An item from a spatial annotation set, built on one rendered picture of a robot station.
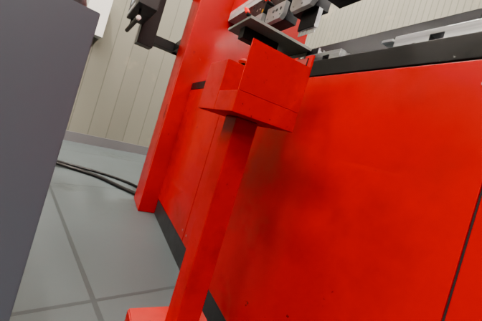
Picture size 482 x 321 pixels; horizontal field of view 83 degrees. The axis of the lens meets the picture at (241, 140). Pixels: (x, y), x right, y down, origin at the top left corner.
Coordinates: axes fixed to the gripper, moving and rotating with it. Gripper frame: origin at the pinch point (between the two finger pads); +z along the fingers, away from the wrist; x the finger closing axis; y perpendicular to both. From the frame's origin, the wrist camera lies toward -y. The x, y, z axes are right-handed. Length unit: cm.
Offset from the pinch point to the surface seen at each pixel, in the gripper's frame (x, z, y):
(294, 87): -9, -19, 73
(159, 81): -218, 9, -227
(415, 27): 14, 57, 12
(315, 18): -3.2, 6.0, 21.3
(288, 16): -11.0, 6.2, 1.7
